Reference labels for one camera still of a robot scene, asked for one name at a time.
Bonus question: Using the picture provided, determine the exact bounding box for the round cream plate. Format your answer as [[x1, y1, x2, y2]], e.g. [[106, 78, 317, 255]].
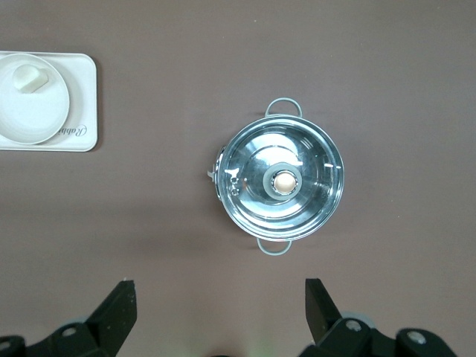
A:
[[0, 53, 71, 145]]

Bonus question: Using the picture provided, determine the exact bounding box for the glass pot lid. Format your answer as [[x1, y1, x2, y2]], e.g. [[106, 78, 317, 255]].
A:
[[217, 115, 346, 241]]

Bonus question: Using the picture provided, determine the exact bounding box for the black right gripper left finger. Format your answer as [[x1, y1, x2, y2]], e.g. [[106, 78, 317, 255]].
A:
[[0, 280, 138, 357]]

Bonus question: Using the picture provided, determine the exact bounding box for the pale green electric pot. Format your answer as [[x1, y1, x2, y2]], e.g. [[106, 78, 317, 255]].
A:
[[206, 97, 346, 257]]

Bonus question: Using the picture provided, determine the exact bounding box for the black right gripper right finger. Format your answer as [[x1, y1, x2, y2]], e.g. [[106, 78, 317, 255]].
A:
[[300, 277, 457, 357]]

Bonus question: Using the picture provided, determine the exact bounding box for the white steamed bun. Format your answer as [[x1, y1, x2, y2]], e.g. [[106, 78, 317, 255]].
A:
[[13, 63, 50, 94]]

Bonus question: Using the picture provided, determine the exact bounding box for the cream rabbit print tray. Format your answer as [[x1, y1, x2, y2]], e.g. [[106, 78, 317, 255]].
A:
[[0, 51, 98, 152]]

